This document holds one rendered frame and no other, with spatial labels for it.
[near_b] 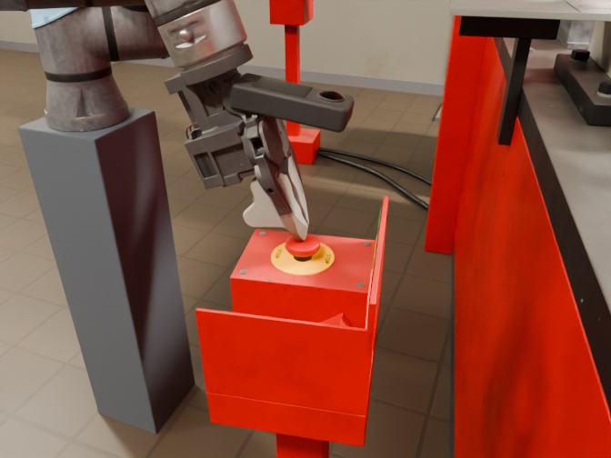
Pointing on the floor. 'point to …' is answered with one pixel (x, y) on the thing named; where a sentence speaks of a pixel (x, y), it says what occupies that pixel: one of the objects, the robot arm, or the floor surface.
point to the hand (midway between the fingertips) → (305, 229)
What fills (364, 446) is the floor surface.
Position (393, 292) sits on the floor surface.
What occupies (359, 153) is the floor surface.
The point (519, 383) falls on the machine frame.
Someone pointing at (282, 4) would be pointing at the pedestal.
